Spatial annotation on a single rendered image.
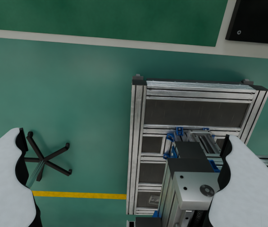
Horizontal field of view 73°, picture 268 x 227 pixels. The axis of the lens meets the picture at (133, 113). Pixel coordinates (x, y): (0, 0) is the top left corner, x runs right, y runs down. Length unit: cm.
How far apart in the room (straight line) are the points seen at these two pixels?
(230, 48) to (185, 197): 40
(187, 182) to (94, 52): 102
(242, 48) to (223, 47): 5
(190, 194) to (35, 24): 56
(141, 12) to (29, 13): 27
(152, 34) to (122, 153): 129
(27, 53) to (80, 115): 56
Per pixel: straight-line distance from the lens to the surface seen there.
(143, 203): 183
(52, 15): 54
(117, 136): 156
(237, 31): 56
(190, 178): 52
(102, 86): 136
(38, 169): 172
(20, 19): 58
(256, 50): 62
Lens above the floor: 126
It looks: 61 degrees down
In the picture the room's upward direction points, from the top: 178 degrees clockwise
